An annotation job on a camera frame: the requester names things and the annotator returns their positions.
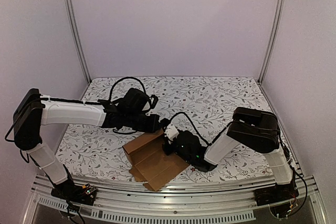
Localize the left aluminium frame post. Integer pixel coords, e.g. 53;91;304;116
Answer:
64;0;92;83

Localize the aluminium frame post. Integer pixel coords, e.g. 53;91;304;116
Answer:
257;0;285;86
64;0;92;83

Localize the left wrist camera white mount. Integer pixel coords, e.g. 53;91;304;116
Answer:
141;95;159;114

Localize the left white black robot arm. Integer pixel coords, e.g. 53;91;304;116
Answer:
9;88;161;200

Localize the floral patterned table mat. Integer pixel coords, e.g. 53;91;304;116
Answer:
56;77;272;183

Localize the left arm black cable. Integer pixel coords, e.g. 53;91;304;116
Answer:
4;77;148;143

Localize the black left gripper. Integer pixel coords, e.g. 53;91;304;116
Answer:
125;112;162;134

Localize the aluminium front rail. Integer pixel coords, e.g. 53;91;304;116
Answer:
24;175;328;223

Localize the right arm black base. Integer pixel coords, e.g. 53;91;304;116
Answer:
254;180;299;206

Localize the brown cardboard box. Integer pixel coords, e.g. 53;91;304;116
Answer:
122;130;189;191

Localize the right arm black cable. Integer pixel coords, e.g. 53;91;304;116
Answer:
167;111;213;147

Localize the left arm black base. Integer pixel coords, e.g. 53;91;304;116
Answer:
51;175;98;206

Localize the right aluminium frame post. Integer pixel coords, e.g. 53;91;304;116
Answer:
257;0;285;86

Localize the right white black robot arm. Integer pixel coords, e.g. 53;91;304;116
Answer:
160;107;295;201

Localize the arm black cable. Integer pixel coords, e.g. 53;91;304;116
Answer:
4;77;148;143
167;111;213;147

